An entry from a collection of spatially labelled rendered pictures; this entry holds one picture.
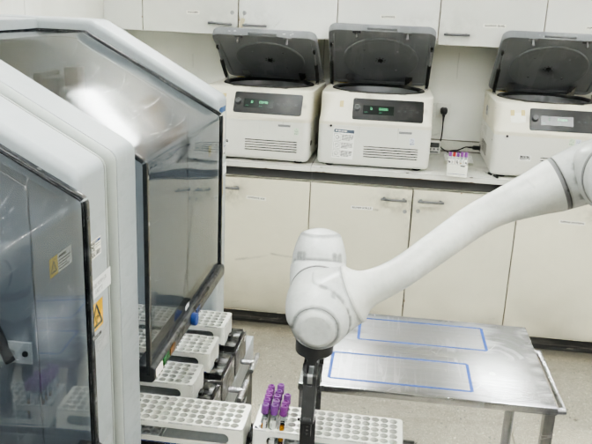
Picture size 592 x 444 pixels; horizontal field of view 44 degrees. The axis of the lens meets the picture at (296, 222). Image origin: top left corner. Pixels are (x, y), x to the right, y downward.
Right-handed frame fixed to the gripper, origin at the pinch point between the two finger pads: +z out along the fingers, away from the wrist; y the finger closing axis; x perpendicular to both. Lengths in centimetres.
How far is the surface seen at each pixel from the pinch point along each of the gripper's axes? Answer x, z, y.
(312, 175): 26, 3, 233
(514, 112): -70, -35, 235
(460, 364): -34, 4, 42
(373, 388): -12.2, 4.2, 25.0
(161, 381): 34.5, -0.2, 10.6
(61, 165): 35, -58, -32
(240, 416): 14.7, 0.3, 0.7
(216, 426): 18.4, -0.3, -4.9
